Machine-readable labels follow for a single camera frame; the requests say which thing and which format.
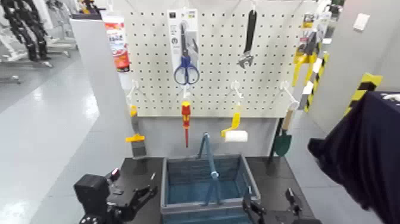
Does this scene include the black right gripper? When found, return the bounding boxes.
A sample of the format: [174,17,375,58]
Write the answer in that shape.
[243,186,323,224]

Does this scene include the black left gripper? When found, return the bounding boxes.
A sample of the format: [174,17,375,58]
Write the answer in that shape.
[79,167,158,224]

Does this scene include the blue plastic crate with handle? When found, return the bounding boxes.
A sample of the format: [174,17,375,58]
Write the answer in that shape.
[161,132,262,224]

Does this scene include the grey scraper with yellow guard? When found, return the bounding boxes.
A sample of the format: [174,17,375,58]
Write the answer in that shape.
[125,104,148,159]

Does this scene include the green garden trowel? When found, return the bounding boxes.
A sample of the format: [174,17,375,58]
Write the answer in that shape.
[274,103,296,157]

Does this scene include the black stand pole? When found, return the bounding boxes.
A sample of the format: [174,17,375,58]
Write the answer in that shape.
[267,118,284,165]

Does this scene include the red yellow screwdriver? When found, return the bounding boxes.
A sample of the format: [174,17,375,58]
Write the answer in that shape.
[181,101,192,148]

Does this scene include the grey display stand panel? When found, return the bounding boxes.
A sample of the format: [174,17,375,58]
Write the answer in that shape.
[70,18,280,158]

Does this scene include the white pegboard panel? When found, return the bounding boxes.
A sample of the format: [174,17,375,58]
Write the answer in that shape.
[123,0,318,119]

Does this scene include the red and white tube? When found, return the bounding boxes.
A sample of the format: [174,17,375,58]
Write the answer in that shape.
[101,11,131,73]

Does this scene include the yellow black striped corner guard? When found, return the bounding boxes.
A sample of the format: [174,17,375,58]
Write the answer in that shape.
[343,72,384,117]

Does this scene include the yellow black background equipment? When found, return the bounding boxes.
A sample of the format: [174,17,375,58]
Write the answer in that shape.
[76,0,101,15]

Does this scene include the black humanoid robot on stand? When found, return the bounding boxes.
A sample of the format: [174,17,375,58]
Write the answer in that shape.
[0,0,52,62]

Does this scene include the yellow black packaging card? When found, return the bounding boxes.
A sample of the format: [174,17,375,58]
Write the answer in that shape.
[301,12,315,30]

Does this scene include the packaged goods on shelf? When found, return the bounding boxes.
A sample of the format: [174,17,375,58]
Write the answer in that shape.
[315,0,345,45]

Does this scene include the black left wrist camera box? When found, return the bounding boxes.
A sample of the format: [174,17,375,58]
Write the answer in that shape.
[74,174,110,216]

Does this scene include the yellow handled paint roller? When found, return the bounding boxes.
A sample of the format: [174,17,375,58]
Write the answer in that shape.
[220,104,249,144]

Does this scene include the yellow black striped post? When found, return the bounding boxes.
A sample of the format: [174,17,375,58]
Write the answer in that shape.
[304,51,330,114]

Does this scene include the blue handled scissors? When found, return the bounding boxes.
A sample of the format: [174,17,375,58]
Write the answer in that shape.
[173,21,200,86]

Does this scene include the yellow handled pliers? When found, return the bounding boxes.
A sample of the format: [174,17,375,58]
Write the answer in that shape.
[292,31,321,88]

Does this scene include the blue-handled scissors in package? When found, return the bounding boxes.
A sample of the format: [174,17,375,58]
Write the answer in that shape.
[167,8,199,87]

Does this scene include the black handled adjustable wrench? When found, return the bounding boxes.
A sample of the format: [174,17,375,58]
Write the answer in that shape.
[237,9,258,69]

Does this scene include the white wall switch plate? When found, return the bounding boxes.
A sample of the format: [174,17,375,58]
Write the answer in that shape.
[353,13,371,32]

